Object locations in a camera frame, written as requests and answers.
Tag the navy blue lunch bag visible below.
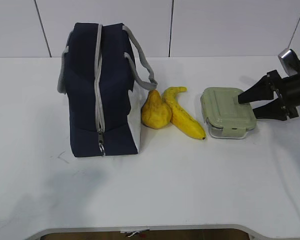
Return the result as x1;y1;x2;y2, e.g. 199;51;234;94
57;22;158;158

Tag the yellow pear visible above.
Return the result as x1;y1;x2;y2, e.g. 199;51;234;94
141;90;172;129

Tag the yellow banana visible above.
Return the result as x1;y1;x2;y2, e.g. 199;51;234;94
162;86;206;140

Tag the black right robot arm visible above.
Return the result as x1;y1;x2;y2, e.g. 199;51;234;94
237;52;300;121

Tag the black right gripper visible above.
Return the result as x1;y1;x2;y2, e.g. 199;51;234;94
237;70;300;121

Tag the glass container green lid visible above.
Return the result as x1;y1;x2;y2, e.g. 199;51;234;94
200;87;257;139

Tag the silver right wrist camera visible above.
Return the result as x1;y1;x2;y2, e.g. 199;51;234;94
278;48;298;77

